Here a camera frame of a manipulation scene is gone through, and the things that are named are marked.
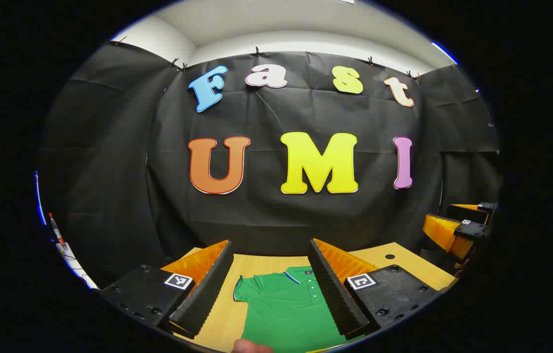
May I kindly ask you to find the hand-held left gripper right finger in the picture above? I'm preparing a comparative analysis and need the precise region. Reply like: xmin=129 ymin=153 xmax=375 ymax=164
xmin=308 ymin=238 xmax=440 ymax=340

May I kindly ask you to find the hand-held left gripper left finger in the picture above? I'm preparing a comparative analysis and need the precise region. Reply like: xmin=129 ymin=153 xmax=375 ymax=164
xmin=100 ymin=240 xmax=235 ymax=340

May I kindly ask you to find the green T-shirt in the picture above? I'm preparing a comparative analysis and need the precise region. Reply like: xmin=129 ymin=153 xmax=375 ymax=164
xmin=233 ymin=266 xmax=365 ymax=353

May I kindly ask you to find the black backdrop cloth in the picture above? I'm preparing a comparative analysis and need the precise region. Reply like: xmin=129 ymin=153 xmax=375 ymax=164
xmin=38 ymin=40 xmax=502 ymax=290

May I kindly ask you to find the white panel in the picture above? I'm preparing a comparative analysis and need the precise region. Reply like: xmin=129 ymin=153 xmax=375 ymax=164
xmin=55 ymin=242 xmax=99 ymax=290

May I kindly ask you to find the red marker pen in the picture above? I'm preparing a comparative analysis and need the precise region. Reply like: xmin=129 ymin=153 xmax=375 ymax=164
xmin=49 ymin=213 xmax=66 ymax=247

